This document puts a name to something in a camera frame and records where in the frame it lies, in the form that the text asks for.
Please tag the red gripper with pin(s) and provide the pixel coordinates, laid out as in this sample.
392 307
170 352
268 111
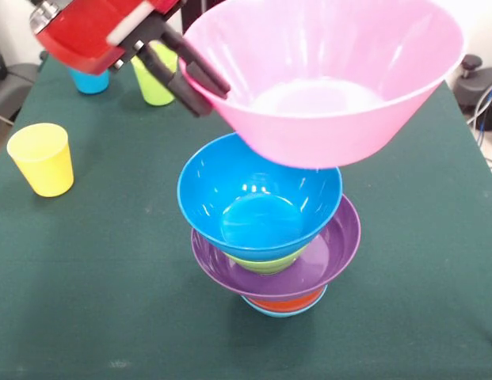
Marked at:
87 35

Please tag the large blue plastic bowl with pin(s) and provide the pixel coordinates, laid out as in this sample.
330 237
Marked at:
214 198

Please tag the large pink plastic bowl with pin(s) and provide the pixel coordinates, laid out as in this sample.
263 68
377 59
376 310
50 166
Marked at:
329 59

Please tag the small green plastic bowl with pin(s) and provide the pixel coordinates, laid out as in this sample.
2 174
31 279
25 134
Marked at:
265 266

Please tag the purple plastic bowl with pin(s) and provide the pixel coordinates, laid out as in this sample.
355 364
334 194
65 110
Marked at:
340 245

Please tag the orange plastic bowl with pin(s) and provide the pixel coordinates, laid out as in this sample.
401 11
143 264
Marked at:
287 305

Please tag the small blue plastic bowl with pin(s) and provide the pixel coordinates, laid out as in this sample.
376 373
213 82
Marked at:
285 312

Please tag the lime green plastic cup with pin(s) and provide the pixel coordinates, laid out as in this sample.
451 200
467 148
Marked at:
150 89

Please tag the blue plastic cup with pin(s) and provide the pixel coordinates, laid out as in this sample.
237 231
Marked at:
89 85

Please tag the yellow plastic cup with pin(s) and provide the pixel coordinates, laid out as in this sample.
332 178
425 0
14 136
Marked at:
43 166

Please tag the black chair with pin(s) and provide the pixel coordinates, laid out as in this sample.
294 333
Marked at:
12 87

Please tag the dark green tablecloth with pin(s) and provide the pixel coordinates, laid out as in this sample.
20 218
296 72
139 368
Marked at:
111 257

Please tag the black equipment base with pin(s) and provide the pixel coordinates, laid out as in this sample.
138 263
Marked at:
479 85

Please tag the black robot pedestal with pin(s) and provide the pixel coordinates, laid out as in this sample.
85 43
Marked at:
192 14

